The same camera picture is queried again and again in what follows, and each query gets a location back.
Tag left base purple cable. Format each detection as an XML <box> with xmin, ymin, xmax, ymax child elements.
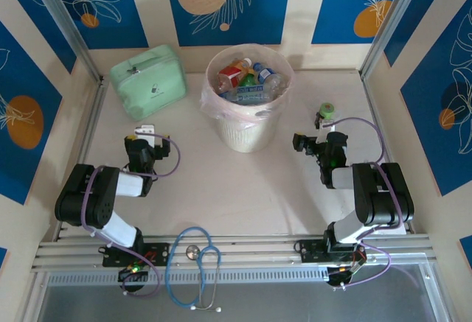
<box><xmin>120</xmin><ymin>259</ymin><xmax>162</xmax><ymax>298</ymax></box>

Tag bottle with copper red label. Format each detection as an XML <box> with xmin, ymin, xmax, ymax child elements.
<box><xmin>217</xmin><ymin>58</ymin><xmax>254</xmax><ymax>93</ymax></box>

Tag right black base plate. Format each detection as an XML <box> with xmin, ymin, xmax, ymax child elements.
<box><xmin>297</xmin><ymin>239</ymin><xmax>369</xmax><ymax>265</ymax></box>

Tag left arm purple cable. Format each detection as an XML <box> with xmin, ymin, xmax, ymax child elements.
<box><xmin>81</xmin><ymin>133</ymin><xmax>181</xmax><ymax>238</ymax></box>

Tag green medicine bag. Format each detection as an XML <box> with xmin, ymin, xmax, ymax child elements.
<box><xmin>109</xmin><ymin>44</ymin><xmax>189</xmax><ymax>123</ymax></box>

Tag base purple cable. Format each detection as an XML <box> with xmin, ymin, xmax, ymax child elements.
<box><xmin>120</xmin><ymin>259</ymin><xmax>162</xmax><ymax>298</ymax></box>
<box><xmin>327</xmin><ymin>241</ymin><xmax>392</xmax><ymax>290</ymax></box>

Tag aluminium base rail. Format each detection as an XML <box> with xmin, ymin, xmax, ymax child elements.
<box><xmin>31</xmin><ymin>237</ymin><xmax>436</xmax><ymax>275</ymax></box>

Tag blue stethoscope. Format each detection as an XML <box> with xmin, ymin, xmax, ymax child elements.
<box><xmin>164</xmin><ymin>226</ymin><xmax>223</xmax><ymax>313</ymax></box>

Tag brushed metal panel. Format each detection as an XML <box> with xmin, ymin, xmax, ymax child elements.
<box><xmin>36</xmin><ymin>284</ymin><xmax>434</xmax><ymax>322</ymax></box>

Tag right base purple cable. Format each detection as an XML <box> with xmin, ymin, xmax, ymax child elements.
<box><xmin>327</xmin><ymin>241</ymin><xmax>392</xmax><ymax>290</ymax></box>

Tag aluminium frame post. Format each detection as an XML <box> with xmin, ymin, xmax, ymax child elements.
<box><xmin>358</xmin><ymin>0</ymin><xmax>431</xmax><ymax>80</ymax></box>
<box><xmin>26</xmin><ymin>0</ymin><xmax>106</xmax><ymax>85</ymax></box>

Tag grey slotted cable duct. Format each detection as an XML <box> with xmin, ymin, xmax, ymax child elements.
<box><xmin>46</xmin><ymin>266</ymin><xmax>331</xmax><ymax>287</ymax></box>

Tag aluminium side frame rail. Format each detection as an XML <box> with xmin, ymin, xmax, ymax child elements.
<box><xmin>358</xmin><ymin>73</ymin><xmax>453</xmax><ymax>322</ymax></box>
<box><xmin>21</xmin><ymin>80</ymin><xmax>108</xmax><ymax>322</ymax></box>

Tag clear pink bin liner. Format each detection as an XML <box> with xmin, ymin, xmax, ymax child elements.
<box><xmin>200</xmin><ymin>43</ymin><xmax>296</xmax><ymax>122</ymax></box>

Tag green plastic bottle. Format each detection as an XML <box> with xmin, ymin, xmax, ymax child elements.
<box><xmin>238</xmin><ymin>74</ymin><xmax>261</xmax><ymax>88</ymax></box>

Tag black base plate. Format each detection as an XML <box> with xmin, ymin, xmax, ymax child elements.
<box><xmin>297</xmin><ymin>239</ymin><xmax>369</xmax><ymax>265</ymax></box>
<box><xmin>102</xmin><ymin>241</ymin><xmax>171</xmax><ymax>268</ymax></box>

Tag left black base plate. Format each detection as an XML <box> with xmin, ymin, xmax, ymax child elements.
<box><xmin>102</xmin><ymin>241</ymin><xmax>171</xmax><ymax>268</ymax></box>

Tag cream waste bin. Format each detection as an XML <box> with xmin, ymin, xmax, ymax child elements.
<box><xmin>204</xmin><ymin>43</ymin><xmax>295</xmax><ymax>153</ymax></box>

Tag small green cylindrical container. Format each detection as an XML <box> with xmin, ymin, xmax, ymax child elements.
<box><xmin>315</xmin><ymin>102</ymin><xmax>336</xmax><ymax>130</ymax></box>

